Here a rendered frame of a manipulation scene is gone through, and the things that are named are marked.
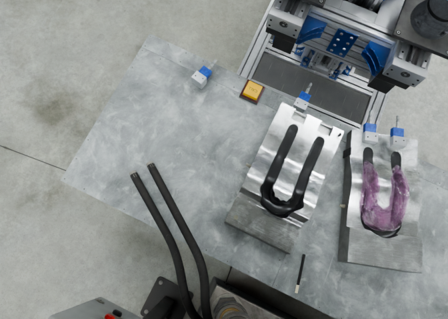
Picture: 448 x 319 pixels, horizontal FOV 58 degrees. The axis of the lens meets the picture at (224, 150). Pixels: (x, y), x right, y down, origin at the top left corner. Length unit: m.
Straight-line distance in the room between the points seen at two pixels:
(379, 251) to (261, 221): 0.41
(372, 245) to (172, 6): 1.98
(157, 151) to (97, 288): 1.05
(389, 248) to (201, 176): 0.72
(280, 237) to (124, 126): 0.73
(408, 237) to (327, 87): 1.12
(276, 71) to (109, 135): 1.13
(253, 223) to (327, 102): 1.11
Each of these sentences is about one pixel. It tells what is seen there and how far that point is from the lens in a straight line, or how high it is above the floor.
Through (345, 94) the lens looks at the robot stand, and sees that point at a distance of 2.42.
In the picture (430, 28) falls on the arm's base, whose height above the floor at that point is 1.08.
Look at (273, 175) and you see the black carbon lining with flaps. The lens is 1.45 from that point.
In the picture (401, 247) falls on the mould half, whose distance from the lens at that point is 1.56.
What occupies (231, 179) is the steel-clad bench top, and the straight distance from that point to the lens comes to 1.54.
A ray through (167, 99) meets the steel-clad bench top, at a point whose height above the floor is 0.80.
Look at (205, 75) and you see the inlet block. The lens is 1.63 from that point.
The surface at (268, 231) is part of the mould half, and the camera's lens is 1.47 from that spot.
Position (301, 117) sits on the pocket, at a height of 0.86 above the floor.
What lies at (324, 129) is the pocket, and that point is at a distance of 1.59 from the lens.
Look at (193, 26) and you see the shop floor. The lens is 2.73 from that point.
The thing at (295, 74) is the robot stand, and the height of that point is 0.21.
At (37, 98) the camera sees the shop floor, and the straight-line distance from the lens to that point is 2.70.
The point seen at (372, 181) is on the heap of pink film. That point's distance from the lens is 1.54.
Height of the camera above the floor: 2.31
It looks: 75 degrees down
